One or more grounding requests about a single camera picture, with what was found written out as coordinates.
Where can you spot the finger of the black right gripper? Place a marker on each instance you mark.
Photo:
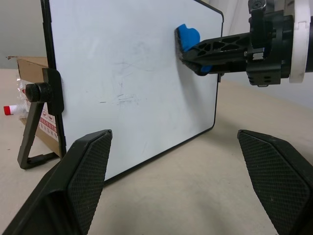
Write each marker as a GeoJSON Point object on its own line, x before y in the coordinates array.
{"type": "Point", "coordinates": [232, 40]}
{"type": "Point", "coordinates": [220, 61]}

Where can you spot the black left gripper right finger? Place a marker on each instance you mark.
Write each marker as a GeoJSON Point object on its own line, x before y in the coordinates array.
{"type": "Point", "coordinates": [278, 176]}

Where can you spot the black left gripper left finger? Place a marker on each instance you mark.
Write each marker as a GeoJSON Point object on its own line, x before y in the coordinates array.
{"type": "Point", "coordinates": [73, 176]}

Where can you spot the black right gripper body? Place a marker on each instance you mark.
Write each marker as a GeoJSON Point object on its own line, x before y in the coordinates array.
{"type": "Point", "coordinates": [276, 49]}

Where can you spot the blue whiteboard eraser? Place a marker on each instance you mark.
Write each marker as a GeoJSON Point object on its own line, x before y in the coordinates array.
{"type": "Point", "coordinates": [188, 36]}

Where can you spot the black whiteboard stand with knob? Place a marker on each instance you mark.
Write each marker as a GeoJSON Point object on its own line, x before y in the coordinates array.
{"type": "Point", "coordinates": [55, 93]}

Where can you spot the white bottle with red cap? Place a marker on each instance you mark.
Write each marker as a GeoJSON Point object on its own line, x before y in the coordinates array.
{"type": "Point", "coordinates": [8, 110]}

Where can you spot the clear plastic bag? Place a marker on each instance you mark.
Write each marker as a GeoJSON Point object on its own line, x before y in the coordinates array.
{"type": "Point", "coordinates": [20, 85]}

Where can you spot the brown cardboard box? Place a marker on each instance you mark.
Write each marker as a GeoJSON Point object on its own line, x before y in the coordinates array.
{"type": "Point", "coordinates": [29, 64]}

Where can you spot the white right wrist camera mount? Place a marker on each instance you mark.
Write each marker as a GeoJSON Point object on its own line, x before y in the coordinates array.
{"type": "Point", "coordinates": [299, 49]}

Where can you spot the whiteboard with black frame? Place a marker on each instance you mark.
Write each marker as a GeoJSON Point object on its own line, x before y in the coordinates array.
{"type": "Point", "coordinates": [122, 61]}

